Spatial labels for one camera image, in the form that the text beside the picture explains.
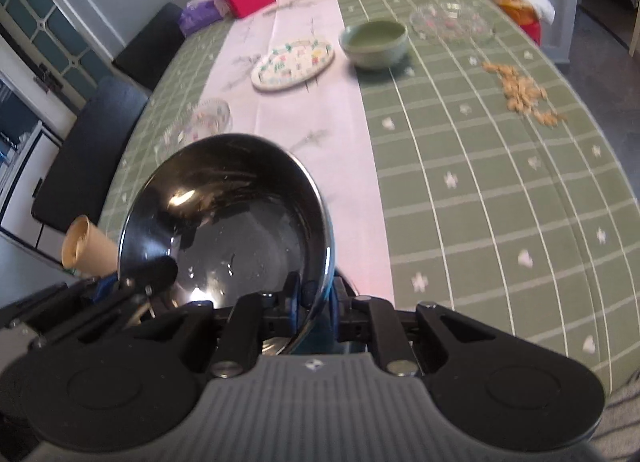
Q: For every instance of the ribbed clear glass plate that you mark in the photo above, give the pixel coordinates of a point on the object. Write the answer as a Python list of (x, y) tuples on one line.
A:
[(450, 22)]

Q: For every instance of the black chair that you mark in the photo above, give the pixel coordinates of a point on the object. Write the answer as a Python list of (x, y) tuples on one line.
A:
[(150, 47), (85, 157)]

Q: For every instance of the pile of peanuts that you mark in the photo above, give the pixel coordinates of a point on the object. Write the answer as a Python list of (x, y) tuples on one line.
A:
[(522, 92)]

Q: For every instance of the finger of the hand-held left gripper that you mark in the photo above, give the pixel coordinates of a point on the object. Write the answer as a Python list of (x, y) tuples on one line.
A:
[(157, 272), (50, 299)]

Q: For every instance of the small clear glass dish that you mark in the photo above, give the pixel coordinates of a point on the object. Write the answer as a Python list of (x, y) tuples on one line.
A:
[(205, 117)]

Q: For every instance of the purple tissue packet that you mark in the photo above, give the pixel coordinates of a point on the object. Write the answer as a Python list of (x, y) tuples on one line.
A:
[(200, 15)]

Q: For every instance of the white cabinet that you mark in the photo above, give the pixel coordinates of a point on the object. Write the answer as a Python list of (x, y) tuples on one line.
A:
[(30, 17)]

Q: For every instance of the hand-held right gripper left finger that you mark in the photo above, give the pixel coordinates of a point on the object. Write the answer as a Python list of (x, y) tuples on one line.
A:
[(289, 314)]

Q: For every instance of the green ceramic bowl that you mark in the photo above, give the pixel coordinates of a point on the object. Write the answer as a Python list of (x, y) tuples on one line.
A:
[(375, 55)]

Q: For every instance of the paper cup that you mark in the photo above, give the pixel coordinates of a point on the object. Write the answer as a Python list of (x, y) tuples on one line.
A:
[(87, 247)]

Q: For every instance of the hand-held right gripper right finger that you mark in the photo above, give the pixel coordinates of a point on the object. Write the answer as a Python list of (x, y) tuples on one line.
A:
[(342, 312)]

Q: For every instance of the stainless steel bowl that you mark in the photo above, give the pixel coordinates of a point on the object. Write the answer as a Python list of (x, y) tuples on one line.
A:
[(240, 222)]

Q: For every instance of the orange patterned cloth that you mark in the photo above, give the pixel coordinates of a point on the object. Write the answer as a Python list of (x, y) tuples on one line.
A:
[(515, 10)]

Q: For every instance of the green checked tablecloth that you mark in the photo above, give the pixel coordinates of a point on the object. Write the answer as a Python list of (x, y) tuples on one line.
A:
[(475, 192)]

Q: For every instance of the floral oval plate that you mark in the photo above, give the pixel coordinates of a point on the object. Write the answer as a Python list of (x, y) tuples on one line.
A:
[(292, 65)]

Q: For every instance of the pink table runner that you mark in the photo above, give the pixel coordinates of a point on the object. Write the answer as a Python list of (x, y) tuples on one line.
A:
[(310, 107)]

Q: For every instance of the striped grey cloth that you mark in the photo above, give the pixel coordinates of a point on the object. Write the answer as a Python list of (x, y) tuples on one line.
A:
[(625, 422)]

